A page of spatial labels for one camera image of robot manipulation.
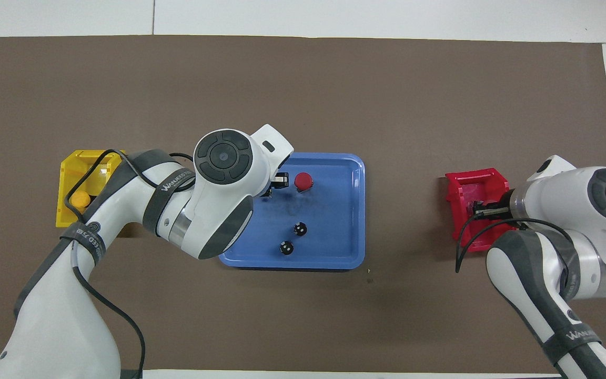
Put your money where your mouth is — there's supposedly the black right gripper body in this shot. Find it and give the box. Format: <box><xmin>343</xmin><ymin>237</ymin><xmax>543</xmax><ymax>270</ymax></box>
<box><xmin>473</xmin><ymin>188</ymin><xmax>515</xmax><ymax>222</ymax></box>

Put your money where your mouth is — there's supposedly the yellow push button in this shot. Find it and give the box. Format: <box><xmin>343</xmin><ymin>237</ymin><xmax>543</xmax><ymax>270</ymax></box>
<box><xmin>69</xmin><ymin>191</ymin><xmax>92</xmax><ymax>211</ymax></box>

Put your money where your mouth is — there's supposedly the blue plastic tray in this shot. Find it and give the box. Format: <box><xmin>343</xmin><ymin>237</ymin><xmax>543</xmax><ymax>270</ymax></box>
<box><xmin>219</xmin><ymin>152</ymin><xmax>366</xmax><ymax>271</ymax></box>

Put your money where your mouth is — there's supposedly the red plastic bin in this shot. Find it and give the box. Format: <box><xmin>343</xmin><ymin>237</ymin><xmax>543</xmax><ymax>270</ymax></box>
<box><xmin>445</xmin><ymin>168</ymin><xmax>514</xmax><ymax>253</ymax></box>

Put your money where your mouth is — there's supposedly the brown paper table mat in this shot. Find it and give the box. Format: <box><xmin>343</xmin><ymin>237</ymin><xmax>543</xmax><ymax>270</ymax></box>
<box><xmin>0</xmin><ymin>35</ymin><xmax>606</xmax><ymax>373</ymax></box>

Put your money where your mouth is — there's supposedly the yellow plastic bin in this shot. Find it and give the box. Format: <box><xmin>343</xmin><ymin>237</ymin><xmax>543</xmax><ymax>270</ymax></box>
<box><xmin>55</xmin><ymin>149</ymin><xmax>125</xmax><ymax>228</ymax></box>

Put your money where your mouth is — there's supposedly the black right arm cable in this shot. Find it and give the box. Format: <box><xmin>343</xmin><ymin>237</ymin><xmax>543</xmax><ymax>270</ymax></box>
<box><xmin>454</xmin><ymin>208</ymin><xmax>577</xmax><ymax>274</ymax></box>

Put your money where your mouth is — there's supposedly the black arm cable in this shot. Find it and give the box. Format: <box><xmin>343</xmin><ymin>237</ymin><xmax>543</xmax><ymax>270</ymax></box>
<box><xmin>454</xmin><ymin>208</ymin><xmax>577</xmax><ymax>274</ymax></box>
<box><xmin>63</xmin><ymin>149</ymin><xmax>198</xmax><ymax>379</ymax></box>

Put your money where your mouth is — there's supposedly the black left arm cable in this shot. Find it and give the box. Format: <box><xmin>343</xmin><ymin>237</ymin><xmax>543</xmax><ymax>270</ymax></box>
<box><xmin>63</xmin><ymin>149</ymin><xmax>198</xmax><ymax>379</ymax></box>

